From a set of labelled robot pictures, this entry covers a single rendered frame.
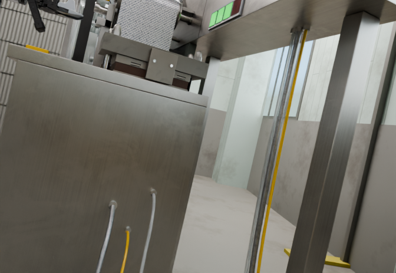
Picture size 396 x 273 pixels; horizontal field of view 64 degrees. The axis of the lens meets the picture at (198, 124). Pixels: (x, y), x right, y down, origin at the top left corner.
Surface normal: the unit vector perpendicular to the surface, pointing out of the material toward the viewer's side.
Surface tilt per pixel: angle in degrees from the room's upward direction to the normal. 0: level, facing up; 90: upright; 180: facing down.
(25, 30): 90
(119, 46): 90
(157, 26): 90
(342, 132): 90
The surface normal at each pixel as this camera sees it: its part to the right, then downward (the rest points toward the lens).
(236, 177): 0.16, 0.04
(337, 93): -0.90, -0.21
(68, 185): 0.36, 0.08
